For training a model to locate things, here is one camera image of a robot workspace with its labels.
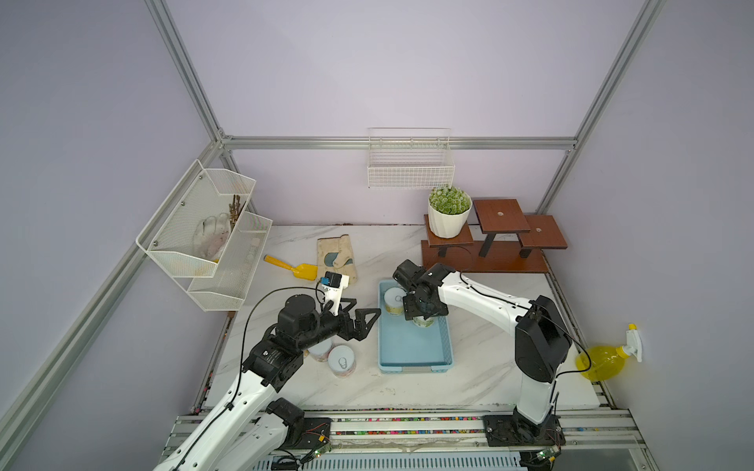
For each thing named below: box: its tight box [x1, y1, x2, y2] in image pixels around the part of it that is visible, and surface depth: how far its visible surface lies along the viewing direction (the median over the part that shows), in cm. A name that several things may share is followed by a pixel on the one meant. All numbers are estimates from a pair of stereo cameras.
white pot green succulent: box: [428, 184, 473, 239], surface depth 90 cm
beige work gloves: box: [316, 233, 358, 284], surface depth 113 cm
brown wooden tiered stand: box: [420, 198, 569, 274], surface depth 99 cm
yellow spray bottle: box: [576, 322, 644, 381], surface depth 78 cm
